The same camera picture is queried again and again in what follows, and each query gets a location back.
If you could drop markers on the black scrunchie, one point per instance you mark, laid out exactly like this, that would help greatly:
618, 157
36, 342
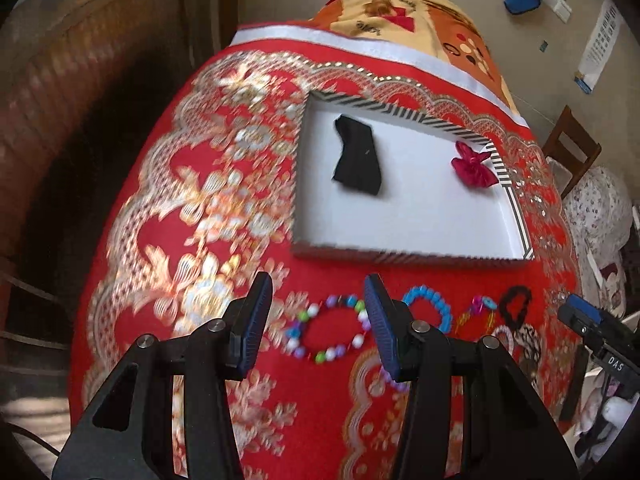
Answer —
507, 310

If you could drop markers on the orange printed blanket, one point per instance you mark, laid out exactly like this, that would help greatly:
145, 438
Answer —
380, 15

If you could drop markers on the red gold floral tablecloth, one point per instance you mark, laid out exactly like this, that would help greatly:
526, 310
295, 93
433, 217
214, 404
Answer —
305, 435

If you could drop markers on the white floral cloth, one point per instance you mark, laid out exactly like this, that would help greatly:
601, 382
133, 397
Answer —
597, 210

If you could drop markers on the black headband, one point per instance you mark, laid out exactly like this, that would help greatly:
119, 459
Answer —
357, 157

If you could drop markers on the red satin bow scrunchie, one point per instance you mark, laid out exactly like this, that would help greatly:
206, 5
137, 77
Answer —
472, 166

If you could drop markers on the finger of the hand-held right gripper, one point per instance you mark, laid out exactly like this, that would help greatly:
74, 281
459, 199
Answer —
585, 308
571, 322

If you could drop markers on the wooden panelled door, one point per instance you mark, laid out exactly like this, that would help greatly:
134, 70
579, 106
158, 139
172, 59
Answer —
75, 85

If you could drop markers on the white tray with striped rim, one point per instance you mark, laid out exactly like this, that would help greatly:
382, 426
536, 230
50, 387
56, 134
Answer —
420, 210

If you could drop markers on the wooden chair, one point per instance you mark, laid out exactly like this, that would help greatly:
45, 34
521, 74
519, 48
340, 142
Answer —
575, 145

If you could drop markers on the wall calendar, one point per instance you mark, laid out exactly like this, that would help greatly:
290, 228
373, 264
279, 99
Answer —
597, 47

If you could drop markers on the leopard print ribbon bow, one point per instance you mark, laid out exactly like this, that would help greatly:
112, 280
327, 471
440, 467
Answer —
529, 339

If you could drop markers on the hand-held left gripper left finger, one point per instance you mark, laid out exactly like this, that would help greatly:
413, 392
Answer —
255, 321

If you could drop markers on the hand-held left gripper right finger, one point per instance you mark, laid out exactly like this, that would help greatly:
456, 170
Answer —
380, 326

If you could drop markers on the white wall switch plate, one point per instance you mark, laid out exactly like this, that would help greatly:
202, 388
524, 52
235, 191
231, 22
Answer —
557, 2

